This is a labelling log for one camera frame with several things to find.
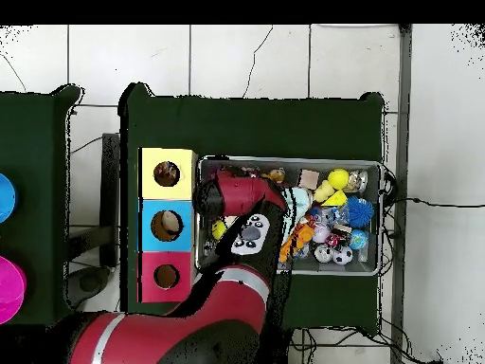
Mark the blue round lid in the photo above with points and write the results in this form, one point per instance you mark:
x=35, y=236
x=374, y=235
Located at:
x=7, y=199

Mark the orange toy brick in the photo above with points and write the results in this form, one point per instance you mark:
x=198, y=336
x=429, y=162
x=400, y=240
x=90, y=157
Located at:
x=286, y=254

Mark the mint green cloth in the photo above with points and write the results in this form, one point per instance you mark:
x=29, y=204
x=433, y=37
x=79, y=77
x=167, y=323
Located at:
x=299, y=203

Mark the silver mesh bin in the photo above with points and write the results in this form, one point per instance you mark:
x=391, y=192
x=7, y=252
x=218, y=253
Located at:
x=341, y=268

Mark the blue globe ball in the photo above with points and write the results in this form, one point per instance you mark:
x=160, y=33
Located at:
x=358, y=239

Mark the pink round lid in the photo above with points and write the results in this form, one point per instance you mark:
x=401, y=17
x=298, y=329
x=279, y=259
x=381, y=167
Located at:
x=11, y=288

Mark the small soccer ball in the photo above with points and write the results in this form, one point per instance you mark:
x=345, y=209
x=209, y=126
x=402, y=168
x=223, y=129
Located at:
x=343, y=255

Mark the light blue spiky ball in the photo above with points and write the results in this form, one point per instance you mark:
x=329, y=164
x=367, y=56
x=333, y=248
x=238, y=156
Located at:
x=360, y=211

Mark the wooden box with three holes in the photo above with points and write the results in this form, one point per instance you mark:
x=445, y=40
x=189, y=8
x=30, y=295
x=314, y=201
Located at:
x=182, y=235

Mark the orange tiger plush toy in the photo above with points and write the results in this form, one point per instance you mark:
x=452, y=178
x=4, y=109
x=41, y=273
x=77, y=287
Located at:
x=303, y=233

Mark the plain yellow ball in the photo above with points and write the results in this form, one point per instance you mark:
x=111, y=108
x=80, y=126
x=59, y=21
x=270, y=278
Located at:
x=338, y=178

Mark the dark green table cloth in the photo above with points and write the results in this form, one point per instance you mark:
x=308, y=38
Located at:
x=250, y=129
x=34, y=170

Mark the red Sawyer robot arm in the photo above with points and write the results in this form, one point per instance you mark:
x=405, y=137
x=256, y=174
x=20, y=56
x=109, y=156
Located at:
x=235, y=189

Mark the yellow smiley ball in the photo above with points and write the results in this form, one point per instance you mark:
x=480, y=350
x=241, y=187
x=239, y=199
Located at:
x=218, y=229

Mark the plain wooden block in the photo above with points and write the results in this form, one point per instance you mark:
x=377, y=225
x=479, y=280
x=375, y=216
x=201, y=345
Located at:
x=308, y=179

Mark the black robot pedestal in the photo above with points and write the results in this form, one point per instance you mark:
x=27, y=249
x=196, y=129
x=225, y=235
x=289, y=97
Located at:
x=282, y=350

